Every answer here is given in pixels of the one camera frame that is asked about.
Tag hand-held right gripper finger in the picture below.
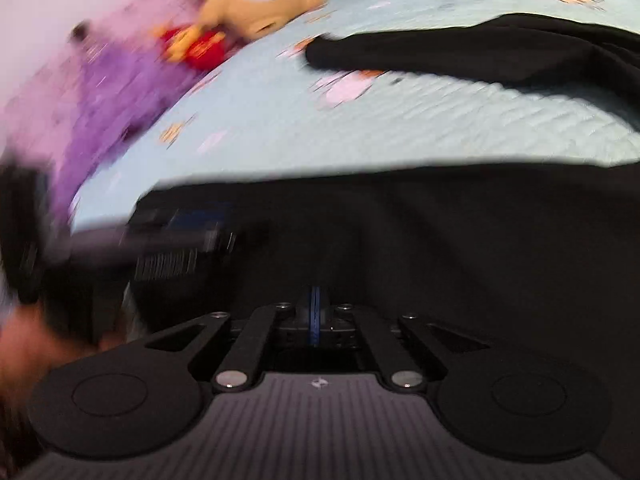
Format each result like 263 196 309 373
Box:
144 285 317 393
316 285 493 393

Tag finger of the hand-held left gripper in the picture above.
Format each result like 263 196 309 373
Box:
125 202 238 283

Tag black pants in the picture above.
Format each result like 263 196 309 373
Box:
120 12 640 480

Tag person's left hand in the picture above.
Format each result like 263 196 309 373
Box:
0 310 121 401

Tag red plush toy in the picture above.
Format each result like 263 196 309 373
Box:
157 25 228 71

